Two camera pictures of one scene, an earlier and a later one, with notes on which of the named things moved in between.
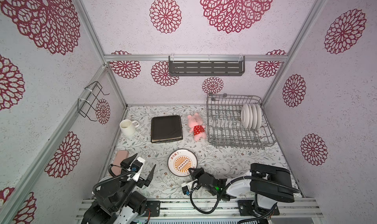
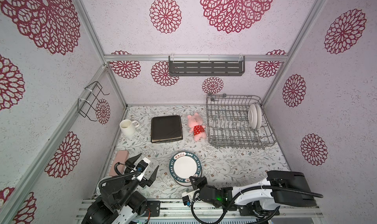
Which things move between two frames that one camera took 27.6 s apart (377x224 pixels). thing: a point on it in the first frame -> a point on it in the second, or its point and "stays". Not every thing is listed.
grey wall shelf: [206, 65] stays
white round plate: [254, 116] stays
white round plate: [251, 116] -> [183, 165]
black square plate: [166, 128] stays
